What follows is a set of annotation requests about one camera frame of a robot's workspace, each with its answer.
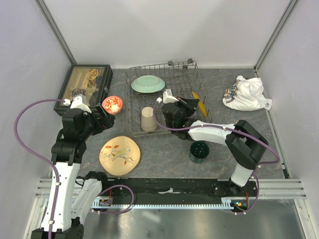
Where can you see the yellow patterned plate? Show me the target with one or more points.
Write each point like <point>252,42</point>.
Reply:
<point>200,104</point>

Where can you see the dark green mug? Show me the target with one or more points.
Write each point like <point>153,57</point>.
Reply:
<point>199,151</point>

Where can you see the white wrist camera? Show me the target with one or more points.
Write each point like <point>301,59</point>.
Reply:
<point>167,97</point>
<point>77,103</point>

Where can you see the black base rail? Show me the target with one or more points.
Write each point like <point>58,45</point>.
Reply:
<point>171,190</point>

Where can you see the crumpled white printed cloth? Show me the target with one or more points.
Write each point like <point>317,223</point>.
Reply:
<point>246,95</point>

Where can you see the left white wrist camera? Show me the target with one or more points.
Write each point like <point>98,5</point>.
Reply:
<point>77,103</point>

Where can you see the beige paper cup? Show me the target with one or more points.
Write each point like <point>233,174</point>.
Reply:
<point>148,123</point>

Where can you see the beige bird plate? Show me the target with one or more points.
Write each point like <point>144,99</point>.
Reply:
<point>120,155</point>

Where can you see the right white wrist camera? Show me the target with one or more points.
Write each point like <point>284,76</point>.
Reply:
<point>167,97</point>

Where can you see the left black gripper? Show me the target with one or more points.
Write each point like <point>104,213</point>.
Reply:
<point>106,121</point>

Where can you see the black glass-lid jewelry box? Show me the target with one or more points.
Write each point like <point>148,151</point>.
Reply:
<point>91,81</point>

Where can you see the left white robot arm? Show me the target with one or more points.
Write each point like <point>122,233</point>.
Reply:
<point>65,216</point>

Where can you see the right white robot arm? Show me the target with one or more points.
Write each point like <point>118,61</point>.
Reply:
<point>245,143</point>

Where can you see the grey slotted cable duct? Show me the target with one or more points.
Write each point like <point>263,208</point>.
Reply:
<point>226,204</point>

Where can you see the red patterned small bowl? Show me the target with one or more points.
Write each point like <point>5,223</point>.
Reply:
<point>112,104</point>

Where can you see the mint green plate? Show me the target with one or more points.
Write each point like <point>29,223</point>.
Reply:
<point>148,84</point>

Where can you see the grey wire dish rack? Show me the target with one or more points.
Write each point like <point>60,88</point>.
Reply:
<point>182,80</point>

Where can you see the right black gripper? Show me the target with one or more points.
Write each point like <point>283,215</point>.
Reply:
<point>190,104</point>

